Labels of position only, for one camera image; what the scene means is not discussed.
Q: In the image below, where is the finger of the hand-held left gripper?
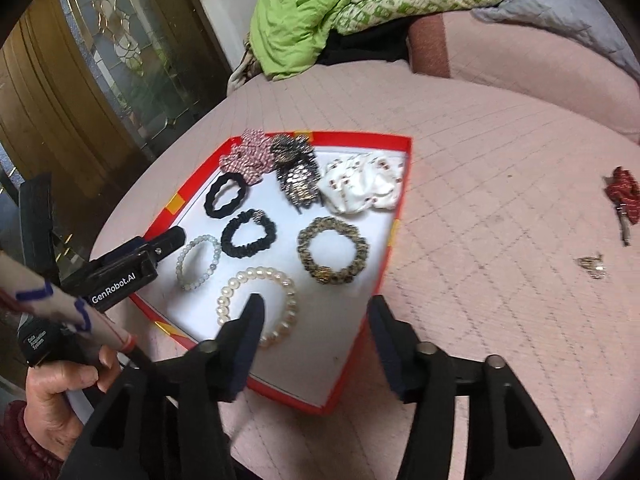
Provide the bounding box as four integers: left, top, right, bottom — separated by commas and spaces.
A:
145, 226, 187, 263

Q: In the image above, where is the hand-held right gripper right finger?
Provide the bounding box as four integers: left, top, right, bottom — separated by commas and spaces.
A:
367, 294, 576, 480

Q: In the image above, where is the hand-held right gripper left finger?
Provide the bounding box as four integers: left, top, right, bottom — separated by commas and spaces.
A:
59, 292, 266, 480

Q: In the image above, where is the pale green bead bracelet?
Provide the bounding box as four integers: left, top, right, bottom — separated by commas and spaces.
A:
175, 234, 222, 292

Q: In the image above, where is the red and white box tray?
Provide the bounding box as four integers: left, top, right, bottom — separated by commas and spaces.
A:
89, 130, 415, 416

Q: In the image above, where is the thin black scrunchie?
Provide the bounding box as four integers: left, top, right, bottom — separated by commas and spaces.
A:
221, 208, 277, 259

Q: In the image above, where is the thick black hair tie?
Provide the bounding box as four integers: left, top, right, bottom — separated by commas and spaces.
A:
204, 171, 250, 220

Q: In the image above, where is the white pearl bracelet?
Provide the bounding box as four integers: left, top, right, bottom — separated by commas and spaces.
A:
216, 266, 298, 348

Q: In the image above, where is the leopard print scrunchie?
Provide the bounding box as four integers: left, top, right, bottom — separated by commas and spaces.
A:
297, 216, 371, 286

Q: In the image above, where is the grey dark scrunchie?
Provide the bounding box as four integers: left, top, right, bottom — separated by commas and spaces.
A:
270, 132, 321, 213

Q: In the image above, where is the person's left forearm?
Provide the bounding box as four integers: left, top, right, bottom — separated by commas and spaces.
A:
0, 400, 66, 480

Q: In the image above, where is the person's left hand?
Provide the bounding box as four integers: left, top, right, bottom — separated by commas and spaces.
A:
25, 345, 123, 461

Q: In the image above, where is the beige tube with blue marks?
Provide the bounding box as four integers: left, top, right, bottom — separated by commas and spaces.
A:
0, 250, 138, 356

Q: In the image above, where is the red checked scrunchie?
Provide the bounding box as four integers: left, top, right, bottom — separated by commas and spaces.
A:
219, 129, 276, 183

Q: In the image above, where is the white cherry print scrunchie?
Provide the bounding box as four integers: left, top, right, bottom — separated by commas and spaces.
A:
320, 152, 405, 215

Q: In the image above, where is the wooden door with glass panel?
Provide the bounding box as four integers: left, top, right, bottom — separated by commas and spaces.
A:
0, 0, 236, 261

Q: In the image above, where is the beige cloth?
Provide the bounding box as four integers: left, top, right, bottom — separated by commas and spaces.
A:
227, 32, 266, 96

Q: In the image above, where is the small gold ornament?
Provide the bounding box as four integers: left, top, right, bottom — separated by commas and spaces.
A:
577, 254, 608, 280

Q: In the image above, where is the metal hair clip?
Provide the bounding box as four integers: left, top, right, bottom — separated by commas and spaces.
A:
617, 202, 632, 247

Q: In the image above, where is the green quilt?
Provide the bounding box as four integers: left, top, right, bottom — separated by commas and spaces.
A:
248, 0, 518, 81

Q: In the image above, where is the black cloth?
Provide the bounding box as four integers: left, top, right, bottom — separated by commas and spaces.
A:
317, 22, 416, 66

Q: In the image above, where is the red dotted scrunchie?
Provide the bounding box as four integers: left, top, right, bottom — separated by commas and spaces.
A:
604, 166, 640, 225

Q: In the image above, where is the pink bolster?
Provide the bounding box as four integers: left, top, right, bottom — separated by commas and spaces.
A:
407, 10, 640, 143

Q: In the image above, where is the grey quilted pillow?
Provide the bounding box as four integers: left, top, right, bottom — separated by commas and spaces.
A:
470, 0, 631, 83

